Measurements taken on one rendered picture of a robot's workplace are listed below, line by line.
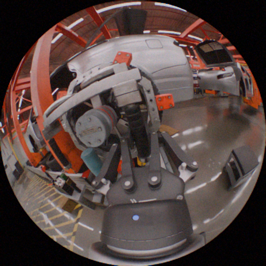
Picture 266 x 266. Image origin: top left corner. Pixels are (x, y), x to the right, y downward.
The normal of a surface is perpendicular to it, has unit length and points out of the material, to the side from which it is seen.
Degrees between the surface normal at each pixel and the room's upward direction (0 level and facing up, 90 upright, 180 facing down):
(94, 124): 90
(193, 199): 0
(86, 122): 90
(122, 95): 90
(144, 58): 90
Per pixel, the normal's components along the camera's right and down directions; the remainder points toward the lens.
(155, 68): -0.01, 0.44
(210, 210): -0.28, -0.87
